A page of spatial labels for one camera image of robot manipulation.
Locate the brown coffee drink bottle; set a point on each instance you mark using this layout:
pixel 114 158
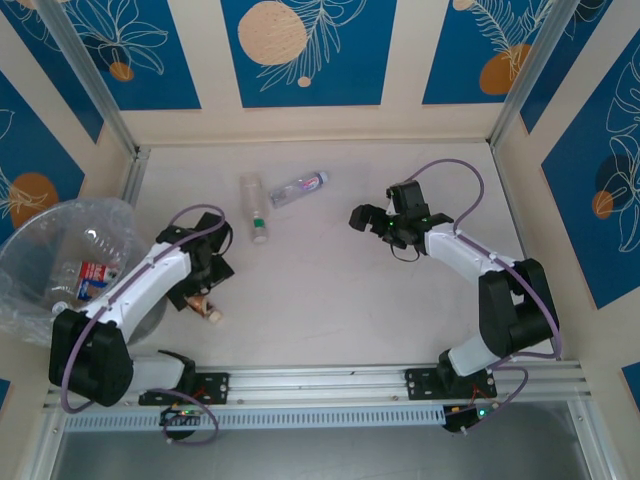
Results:
pixel 205 307

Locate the grey metal sheet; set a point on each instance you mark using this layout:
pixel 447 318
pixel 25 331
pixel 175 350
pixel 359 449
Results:
pixel 320 455

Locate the red-cap clear bottle red label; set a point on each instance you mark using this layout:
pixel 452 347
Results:
pixel 97 274

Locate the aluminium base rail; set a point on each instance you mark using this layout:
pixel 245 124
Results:
pixel 320 380

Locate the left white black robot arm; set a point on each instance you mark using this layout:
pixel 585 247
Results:
pixel 140 280

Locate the transparent plastic bin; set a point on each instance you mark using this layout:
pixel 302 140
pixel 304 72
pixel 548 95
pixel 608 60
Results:
pixel 30 235

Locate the aluminium table side rail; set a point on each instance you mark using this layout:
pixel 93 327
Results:
pixel 512 200
pixel 137 170

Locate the aluminium frame post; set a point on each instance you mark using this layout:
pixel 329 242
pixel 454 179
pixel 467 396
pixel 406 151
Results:
pixel 525 75
pixel 85 65

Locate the clear plastic bin liner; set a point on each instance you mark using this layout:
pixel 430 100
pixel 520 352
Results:
pixel 20 310

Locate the small circuit board green light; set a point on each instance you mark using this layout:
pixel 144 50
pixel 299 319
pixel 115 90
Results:
pixel 457 420
pixel 180 414

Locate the small clear purple-label water bottle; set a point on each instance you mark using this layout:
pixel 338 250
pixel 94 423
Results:
pixel 300 187

